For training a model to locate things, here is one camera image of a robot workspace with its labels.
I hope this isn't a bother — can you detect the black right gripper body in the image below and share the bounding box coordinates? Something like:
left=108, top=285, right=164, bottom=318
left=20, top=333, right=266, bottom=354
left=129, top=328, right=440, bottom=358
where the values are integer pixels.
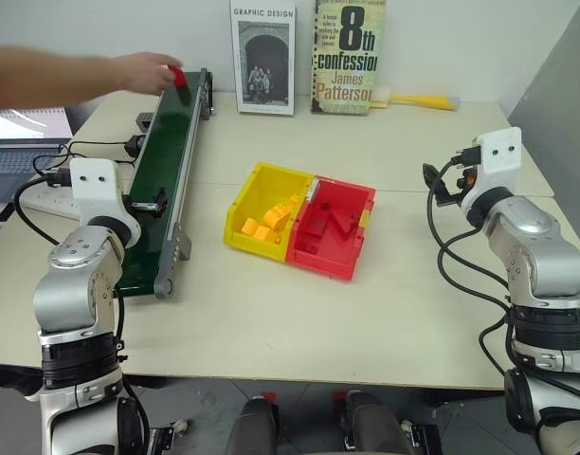
left=454, top=163, right=480, bottom=203

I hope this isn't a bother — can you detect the person's bare hand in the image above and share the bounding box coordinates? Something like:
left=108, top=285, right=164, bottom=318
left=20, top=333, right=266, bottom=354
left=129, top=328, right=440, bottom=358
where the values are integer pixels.
left=110, top=50, right=185, bottom=97

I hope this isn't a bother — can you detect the white power strip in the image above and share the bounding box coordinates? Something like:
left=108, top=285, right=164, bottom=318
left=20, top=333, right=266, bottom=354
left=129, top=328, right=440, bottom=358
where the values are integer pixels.
left=16, top=186, right=83, bottom=217

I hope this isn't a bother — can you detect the red wedge block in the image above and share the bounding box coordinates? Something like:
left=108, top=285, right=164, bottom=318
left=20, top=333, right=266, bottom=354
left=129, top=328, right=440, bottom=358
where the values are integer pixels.
left=329, top=209, right=360, bottom=236

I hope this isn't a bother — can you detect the yellow plastic storage bin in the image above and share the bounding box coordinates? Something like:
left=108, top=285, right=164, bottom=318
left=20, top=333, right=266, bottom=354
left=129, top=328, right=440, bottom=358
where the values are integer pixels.
left=223, top=161, right=317, bottom=264

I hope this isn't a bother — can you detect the large yellow studded block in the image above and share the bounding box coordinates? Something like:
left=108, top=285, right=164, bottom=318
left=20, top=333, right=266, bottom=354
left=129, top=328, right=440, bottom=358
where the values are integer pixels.
left=263, top=202, right=293, bottom=231

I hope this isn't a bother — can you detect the grey laptop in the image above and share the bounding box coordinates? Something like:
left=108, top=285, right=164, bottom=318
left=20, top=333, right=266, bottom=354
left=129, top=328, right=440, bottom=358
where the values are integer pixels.
left=0, top=136, right=74, bottom=205

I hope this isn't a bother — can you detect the red plastic storage bin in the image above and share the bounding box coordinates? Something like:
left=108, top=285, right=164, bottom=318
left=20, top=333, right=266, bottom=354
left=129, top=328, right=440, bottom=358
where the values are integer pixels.
left=284, top=175, right=378, bottom=282

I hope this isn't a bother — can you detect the Graphic Design book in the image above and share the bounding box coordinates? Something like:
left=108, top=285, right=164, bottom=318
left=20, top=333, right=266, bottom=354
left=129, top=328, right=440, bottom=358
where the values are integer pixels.
left=229, top=0, right=298, bottom=117

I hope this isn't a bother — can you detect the dark rounded robot leg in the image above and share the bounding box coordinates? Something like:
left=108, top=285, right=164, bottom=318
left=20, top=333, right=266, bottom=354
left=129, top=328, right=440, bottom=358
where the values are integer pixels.
left=341, top=390, right=412, bottom=455
left=223, top=396, right=282, bottom=455

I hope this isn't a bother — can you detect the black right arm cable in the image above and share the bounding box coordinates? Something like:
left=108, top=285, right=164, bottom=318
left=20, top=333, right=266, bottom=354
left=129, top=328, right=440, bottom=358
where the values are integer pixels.
left=426, top=147, right=524, bottom=381

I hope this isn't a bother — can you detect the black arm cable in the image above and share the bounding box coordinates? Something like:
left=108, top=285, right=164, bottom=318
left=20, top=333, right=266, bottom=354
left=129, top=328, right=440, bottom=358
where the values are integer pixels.
left=426, top=147, right=524, bottom=381
left=11, top=169, right=128, bottom=367

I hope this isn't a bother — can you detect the green conveyor belt, silver frame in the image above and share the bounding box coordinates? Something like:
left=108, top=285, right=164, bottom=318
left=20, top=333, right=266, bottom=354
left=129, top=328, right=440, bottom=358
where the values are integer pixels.
left=113, top=68, right=218, bottom=300

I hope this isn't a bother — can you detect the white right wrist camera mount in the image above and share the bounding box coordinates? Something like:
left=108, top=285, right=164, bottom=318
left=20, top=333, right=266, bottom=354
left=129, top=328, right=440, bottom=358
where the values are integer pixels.
left=460, top=126, right=526, bottom=215

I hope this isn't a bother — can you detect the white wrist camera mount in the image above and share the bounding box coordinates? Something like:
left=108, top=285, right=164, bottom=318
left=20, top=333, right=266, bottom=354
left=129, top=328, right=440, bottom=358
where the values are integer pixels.
left=460, top=126, right=526, bottom=215
left=69, top=157, right=142, bottom=246

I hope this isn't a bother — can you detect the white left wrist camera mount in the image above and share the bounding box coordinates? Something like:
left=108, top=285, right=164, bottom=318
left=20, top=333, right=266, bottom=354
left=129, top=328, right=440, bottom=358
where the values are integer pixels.
left=69, top=157, right=142, bottom=246

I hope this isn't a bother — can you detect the yellow handled sponge brush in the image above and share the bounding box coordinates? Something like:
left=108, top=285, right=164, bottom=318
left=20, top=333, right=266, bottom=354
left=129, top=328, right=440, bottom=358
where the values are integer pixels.
left=369, top=86, right=462, bottom=113

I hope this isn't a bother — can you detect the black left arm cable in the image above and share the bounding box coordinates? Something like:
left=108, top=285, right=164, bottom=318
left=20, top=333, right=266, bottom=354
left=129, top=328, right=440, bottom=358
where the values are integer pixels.
left=11, top=169, right=128, bottom=367

